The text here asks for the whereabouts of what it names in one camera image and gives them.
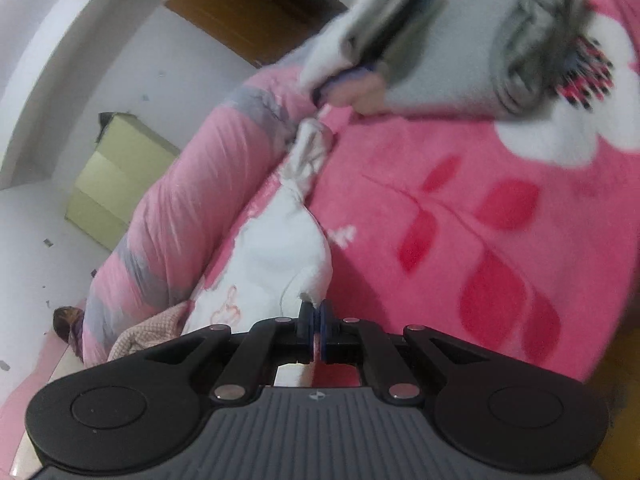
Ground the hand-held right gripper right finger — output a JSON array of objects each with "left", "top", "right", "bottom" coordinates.
[{"left": 320, "top": 301, "right": 493, "bottom": 405}]

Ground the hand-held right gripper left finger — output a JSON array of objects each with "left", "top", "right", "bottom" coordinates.
[{"left": 107, "top": 302, "right": 317, "bottom": 405}]

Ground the white sweatshirt with orange print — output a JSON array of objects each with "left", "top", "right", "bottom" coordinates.
[{"left": 180, "top": 117, "right": 335, "bottom": 387}]

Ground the beige houndstooth cloth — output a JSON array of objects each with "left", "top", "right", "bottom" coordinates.
[{"left": 107, "top": 301, "right": 191, "bottom": 361}]

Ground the pink floral blanket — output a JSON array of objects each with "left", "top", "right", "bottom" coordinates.
[{"left": 190, "top": 0, "right": 640, "bottom": 386}]

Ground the pink and grey duvet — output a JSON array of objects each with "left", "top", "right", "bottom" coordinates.
[{"left": 80, "top": 57, "right": 333, "bottom": 367}]

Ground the pale yellow wardrobe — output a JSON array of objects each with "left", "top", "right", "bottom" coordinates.
[{"left": 64, "top": 112, "right": 182, "bottom": 253}]

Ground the purple folded garment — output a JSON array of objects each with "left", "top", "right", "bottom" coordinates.
[{"left": 324, "top": 66, "right": 375, "bottom": 93}]

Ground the pink and white headboard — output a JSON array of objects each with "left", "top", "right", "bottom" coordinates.
[{"left": 0, "top": 332, "right": 88, "bottom": 480}]

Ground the dark bundle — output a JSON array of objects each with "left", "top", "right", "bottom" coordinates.
[{"left": 95, "top": 111, "right": 133, "bottom": 143}]

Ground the brown wooden door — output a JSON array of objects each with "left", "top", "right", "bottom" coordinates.
[{"left": 165, "top": 0, "right": 348, "bottom": 68}]

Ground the grey knit garment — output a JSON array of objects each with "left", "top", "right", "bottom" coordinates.
[{"left": 492, "top": 0, "right": 598, "bottom": 116}]

